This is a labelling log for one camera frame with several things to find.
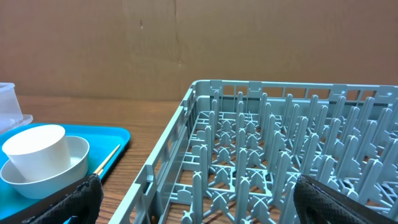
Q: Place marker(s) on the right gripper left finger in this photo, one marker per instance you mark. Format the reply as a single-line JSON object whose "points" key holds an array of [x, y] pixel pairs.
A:
{"points": [[80, 206]]}

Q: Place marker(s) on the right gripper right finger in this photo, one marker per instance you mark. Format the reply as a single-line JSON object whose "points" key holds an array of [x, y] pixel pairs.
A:
{"points": [[316, 203]]}

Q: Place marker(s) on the grey dishwasher rack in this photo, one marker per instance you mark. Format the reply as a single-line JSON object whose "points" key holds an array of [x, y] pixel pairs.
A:
{"points": [[238, 148]]}

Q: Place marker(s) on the grey bowl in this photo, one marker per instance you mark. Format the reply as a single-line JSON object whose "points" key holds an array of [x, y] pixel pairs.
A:
{"points": [[16, 187]]}

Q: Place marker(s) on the white cup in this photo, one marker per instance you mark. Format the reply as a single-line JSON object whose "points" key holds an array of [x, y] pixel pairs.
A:
{"points": [[40, 152]]}

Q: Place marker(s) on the clear plastic bin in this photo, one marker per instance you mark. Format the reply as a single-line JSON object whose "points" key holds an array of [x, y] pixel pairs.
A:
{"points": [[10, 111]]}

